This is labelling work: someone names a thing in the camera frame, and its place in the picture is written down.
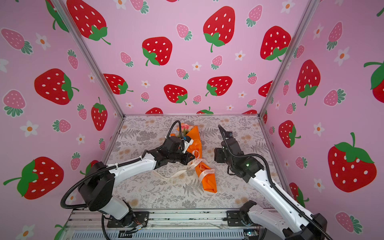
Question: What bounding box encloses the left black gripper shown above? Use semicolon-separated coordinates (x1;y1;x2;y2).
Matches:
168;148;197;165

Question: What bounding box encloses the cream ribbon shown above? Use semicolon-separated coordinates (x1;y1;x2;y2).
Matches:
152;150;215;182

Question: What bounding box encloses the orange wrapping paper sheet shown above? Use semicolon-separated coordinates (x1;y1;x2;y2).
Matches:
171;124;217;194

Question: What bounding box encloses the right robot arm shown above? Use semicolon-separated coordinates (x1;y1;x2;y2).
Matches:
215;127;331;240

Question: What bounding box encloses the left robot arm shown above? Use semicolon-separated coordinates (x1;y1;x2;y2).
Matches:
60;136;195;221

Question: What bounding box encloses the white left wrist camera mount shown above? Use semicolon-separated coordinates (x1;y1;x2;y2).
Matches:
184;136;194;148

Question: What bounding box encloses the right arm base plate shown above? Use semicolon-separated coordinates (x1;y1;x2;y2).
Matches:
223;210;257;227

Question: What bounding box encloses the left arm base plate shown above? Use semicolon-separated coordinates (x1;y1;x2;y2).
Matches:
107;211;150;229

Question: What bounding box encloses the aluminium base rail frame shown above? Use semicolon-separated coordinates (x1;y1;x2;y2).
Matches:
55;209;283;240

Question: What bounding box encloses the right vertical aluminium post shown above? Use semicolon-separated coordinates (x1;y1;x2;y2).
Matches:
259;0;320;120

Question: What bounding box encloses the vertical aluminium post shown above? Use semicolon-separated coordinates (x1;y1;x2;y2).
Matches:
53;0;125;119
259;0;320;120

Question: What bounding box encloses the left vertical aluminium post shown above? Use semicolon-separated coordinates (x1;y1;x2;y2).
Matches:
53;0;125;119

